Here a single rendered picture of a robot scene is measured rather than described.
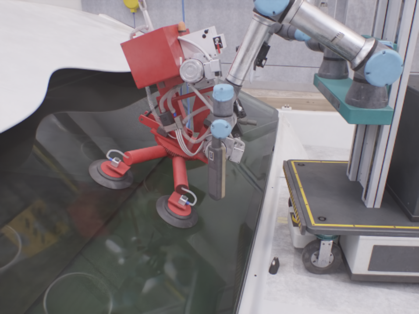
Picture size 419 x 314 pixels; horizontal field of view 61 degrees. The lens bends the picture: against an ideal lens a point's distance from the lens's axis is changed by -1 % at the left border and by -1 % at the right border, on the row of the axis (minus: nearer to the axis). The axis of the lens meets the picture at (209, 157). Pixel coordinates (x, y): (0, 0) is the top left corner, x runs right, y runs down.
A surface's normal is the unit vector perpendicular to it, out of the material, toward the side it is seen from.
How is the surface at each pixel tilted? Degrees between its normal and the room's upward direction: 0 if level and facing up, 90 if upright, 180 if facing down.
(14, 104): 21
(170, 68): 90
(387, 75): 94
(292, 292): 0
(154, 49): 90
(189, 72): 81
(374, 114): 90
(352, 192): 0
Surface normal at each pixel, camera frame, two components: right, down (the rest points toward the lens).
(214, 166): -0.75, 0.27
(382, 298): 0.00, -0.91
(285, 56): -0.25, 0.40
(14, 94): 0.33, -0.80
